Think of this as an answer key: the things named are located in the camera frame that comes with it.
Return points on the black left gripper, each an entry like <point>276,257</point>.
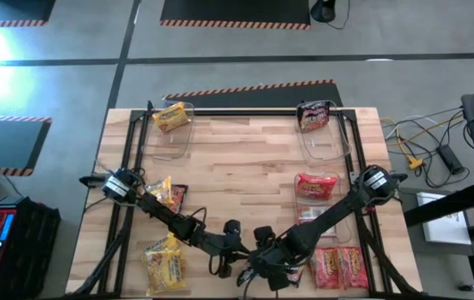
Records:
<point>226,248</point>

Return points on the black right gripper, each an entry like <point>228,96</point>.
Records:
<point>274,259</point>

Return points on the yellow Maruchan noodle pack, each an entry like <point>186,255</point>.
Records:
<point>171,118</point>
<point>166,243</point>
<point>161,189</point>
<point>163,271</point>

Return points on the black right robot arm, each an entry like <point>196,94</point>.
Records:
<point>328,216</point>

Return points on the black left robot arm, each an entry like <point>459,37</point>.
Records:
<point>166,214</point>

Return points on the clear plastic bin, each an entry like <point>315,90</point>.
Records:
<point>299,202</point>
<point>170,143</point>
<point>324,146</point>

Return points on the black hazard-striped floor mat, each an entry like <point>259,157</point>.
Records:
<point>7,8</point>
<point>3,146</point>
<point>261,98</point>
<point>236,10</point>

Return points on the white box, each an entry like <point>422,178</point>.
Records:
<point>442,225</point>

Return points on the black desk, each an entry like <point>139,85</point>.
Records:
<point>449,204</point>

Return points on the small black floor object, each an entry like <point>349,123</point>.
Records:
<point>465,287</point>

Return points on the black plastic crate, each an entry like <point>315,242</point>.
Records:
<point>32,246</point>

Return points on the black power brick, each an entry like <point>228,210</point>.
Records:
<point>450,159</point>

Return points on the black floor stand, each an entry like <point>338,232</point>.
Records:
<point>323,10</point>

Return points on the black aluminium rig frame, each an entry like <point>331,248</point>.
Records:
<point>240,112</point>

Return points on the black side bracket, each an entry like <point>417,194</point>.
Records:
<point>90,180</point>
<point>401,178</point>

